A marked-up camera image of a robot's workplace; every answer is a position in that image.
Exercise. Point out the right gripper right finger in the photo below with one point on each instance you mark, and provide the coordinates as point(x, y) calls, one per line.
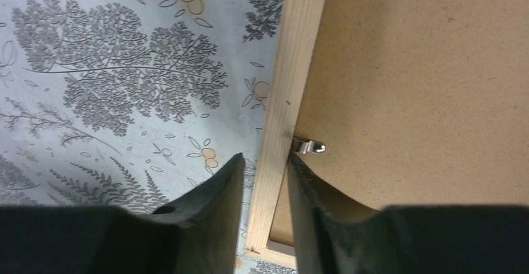
point(405, 238)

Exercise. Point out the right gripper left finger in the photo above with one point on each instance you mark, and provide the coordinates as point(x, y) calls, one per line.
point(196, 233)

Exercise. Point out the photo print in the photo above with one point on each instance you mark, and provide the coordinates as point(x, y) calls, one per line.
point(418, 101)

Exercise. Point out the light wooden picture frame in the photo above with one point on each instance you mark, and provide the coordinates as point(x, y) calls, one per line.
point(299, 27)

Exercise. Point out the floral patterned table mat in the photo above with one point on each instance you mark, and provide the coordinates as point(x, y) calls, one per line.
point(133, 103)

